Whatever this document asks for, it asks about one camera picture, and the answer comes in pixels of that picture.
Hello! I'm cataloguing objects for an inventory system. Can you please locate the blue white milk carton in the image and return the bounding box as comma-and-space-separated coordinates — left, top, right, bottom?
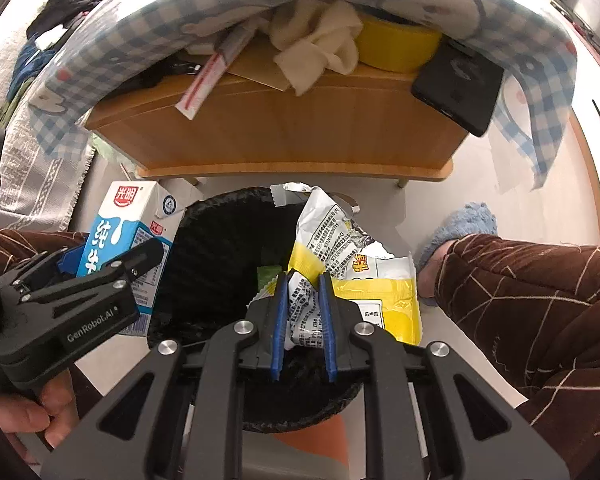
76, 181, 186, 337

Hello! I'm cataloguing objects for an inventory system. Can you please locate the yellow white snack wrapper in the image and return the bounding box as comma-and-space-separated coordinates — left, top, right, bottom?
271, 182, 422, 350

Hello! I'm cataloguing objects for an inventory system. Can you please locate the black trash bin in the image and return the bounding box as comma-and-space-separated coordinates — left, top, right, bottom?
147, 188, 361, 434

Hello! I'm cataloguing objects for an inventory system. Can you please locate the person's left hand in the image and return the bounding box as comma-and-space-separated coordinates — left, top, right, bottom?
0, 370, 80, 464

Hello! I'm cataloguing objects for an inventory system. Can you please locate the grey covered sofa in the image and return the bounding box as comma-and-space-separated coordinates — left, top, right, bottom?
0, 34, 94, 232

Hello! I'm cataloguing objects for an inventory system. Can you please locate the brown patterned trouser leg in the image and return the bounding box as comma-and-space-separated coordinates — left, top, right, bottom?
418, 233, 600, 479

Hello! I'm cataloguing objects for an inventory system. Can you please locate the blue fuzzy slipper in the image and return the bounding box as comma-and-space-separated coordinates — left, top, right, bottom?
416, 202, 498, 271

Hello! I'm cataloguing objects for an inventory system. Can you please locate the pile of clothes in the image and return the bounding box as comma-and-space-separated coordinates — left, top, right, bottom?
0, 25, 72, 128

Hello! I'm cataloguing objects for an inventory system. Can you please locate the wooden coffee table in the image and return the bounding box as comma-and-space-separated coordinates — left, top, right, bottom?
86, 64, 467, 184

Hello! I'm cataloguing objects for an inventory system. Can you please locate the white red toothpaste box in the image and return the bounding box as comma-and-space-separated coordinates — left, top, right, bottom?
175, 18, 258, 120

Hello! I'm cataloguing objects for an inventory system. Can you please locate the blue checkered tablecloth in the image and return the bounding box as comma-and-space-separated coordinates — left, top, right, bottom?
28, 0, 577, 186

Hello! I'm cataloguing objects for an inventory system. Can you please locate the black tablet case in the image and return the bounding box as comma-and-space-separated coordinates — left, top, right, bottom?
412, 41, 504, 138

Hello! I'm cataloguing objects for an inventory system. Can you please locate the yellow tape roll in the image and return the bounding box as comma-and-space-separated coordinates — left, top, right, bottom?
355, 12, 443, 74

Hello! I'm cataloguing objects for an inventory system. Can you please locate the cream cloth rag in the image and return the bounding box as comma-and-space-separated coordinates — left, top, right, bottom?
268, 0, 363, 96

